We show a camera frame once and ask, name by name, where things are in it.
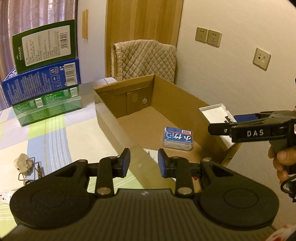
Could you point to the pink patterned curtain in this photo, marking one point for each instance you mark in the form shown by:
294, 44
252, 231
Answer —
34, 14

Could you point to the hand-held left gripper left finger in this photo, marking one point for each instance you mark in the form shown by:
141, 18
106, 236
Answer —
126, 160

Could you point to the dark green box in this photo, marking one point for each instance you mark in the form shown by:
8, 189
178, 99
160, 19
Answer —
46, 46

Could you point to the wooden door panel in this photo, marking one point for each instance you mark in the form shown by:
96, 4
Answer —
138, 20

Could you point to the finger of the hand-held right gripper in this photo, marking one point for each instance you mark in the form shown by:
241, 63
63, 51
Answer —
245, 118
218, 129

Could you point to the blue pack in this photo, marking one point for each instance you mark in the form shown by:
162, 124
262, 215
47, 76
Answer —
177, 139

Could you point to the beige round-port wall outlet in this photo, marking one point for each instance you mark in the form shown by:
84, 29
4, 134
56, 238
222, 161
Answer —
261, 59

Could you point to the brown cardboard box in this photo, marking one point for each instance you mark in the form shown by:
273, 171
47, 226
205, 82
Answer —
161, 120

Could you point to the chair with quilted cover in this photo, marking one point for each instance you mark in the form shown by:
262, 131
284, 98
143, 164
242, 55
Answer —
143, 58

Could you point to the white power strip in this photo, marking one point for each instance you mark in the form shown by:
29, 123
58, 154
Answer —
7, 195

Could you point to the red white printed cloth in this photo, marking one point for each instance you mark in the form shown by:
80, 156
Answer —
284, 234

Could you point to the light green wrapped box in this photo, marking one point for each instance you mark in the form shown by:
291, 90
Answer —
46, 109

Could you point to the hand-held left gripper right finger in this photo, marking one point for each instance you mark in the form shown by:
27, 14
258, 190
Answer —
161, 162

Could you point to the blue box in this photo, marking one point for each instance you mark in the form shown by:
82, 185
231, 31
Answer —
34, 85

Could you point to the wooden wall strip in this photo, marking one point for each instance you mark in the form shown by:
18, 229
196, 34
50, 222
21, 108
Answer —
85, 25

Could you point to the white square tray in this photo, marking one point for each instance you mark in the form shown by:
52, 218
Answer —
215, 115

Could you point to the small beige toy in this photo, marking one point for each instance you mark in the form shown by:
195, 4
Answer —
22, 162

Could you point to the beige wall socket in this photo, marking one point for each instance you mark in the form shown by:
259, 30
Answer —
201, 34
214, 38

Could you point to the person's right hand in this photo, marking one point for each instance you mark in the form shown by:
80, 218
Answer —
285, 158

